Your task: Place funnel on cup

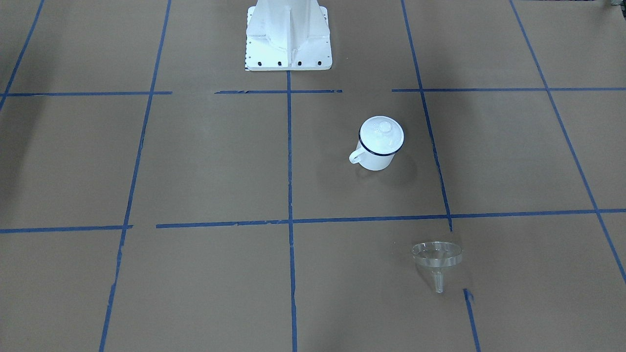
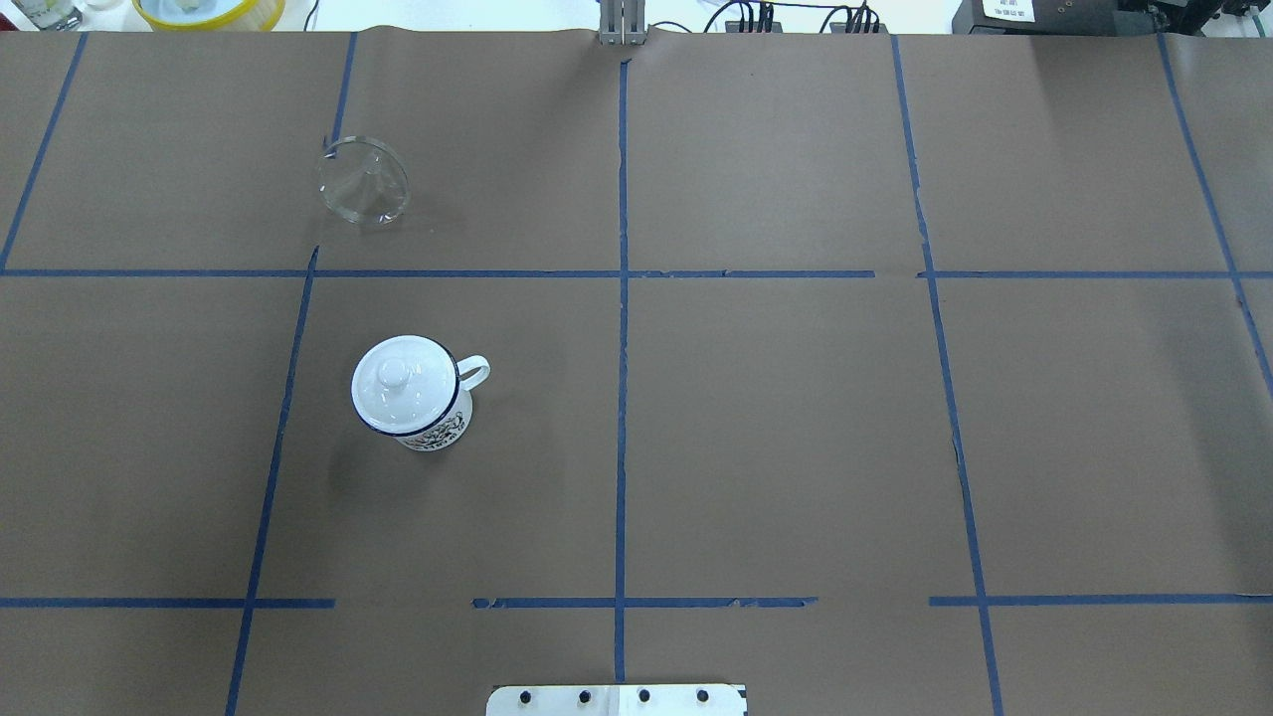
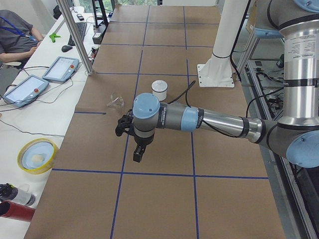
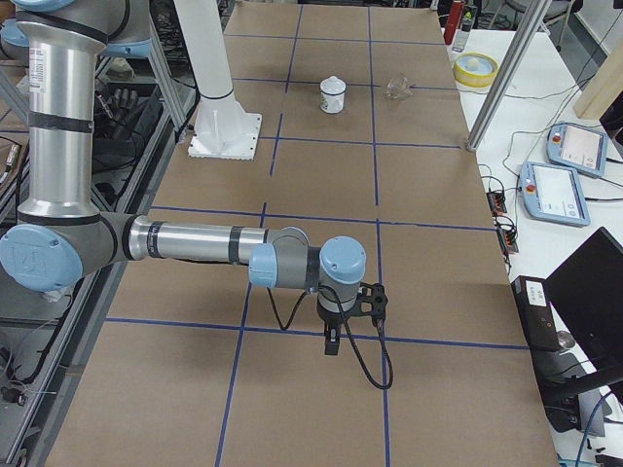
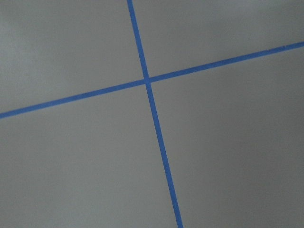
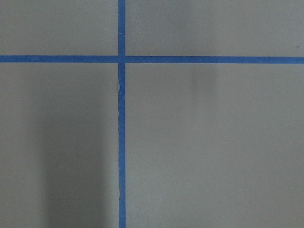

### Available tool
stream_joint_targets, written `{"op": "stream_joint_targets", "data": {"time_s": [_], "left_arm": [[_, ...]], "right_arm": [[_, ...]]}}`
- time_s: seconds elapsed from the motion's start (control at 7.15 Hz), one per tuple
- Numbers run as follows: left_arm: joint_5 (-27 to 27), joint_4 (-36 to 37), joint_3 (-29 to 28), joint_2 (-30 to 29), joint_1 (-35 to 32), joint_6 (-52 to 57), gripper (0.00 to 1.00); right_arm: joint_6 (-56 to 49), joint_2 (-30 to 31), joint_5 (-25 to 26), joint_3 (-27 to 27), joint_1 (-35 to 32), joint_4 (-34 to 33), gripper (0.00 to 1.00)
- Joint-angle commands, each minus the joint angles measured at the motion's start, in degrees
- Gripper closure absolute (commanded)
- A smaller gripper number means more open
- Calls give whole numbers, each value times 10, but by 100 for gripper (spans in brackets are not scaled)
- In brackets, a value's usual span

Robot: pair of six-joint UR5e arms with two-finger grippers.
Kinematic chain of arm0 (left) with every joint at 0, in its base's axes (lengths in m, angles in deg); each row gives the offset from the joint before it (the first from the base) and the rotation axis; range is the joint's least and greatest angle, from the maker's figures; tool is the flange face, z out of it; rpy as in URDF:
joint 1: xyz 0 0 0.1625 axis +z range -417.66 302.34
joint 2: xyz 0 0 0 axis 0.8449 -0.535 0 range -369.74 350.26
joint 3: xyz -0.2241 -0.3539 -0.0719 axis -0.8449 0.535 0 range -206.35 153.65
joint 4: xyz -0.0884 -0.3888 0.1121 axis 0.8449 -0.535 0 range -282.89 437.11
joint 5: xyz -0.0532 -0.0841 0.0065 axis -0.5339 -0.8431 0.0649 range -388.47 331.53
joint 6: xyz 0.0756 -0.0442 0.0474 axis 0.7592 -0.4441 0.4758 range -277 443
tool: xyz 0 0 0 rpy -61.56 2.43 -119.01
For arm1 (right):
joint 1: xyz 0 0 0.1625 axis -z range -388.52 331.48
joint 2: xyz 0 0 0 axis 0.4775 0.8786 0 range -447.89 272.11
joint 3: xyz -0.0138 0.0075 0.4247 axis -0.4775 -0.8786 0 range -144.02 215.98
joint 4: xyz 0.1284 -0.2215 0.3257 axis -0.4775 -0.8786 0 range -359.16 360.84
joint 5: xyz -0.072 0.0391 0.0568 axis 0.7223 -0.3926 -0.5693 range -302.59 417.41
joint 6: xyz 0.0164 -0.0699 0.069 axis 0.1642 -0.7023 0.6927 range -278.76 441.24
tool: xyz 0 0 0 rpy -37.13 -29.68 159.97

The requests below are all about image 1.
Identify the white enamel cup lid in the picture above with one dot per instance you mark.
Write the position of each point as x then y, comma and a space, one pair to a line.
381, 135

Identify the white enamel cup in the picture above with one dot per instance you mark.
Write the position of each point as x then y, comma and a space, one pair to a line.
369, 161

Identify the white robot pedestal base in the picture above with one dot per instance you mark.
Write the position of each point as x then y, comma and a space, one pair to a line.
284, 35

